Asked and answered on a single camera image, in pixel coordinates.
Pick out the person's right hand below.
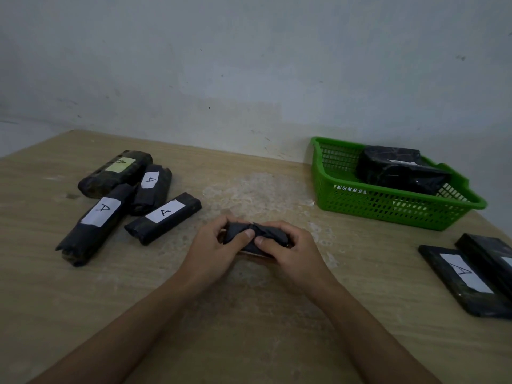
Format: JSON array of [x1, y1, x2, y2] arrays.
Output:
[[255, 221, 337, 294]]

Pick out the person's left hand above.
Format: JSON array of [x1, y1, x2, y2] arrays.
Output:
[[176, 215, 255, 287]]

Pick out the small black package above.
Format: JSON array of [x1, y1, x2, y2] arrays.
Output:
[[221, 221, 294, 258]]

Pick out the person's left forearm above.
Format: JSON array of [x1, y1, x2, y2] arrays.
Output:
[[30, 272, 225, 384]]

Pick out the person's right forearm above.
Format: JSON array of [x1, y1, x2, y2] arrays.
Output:
[[308, 276, 442, 384]]

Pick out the slim black package white label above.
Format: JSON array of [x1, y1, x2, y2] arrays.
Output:
[[124, 192, 202, 246]]

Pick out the short black package white label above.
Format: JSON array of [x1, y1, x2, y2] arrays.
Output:
[[129, 164, 173, 216]]

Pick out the green plastic basket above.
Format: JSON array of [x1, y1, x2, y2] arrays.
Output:
[[311, 137, 488, 231]]

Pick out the black package with yellowish label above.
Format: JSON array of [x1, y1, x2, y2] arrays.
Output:
[[78, 150, 153, 199]]

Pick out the long black package white label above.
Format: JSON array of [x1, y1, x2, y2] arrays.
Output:
[[55, 184, 137, 267]]

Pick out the large black wrapped package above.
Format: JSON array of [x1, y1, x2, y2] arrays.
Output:
[[356, 145, 451, 195]]

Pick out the flat black package white label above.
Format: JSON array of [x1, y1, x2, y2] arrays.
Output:
[[418, 245, 512, 319]]

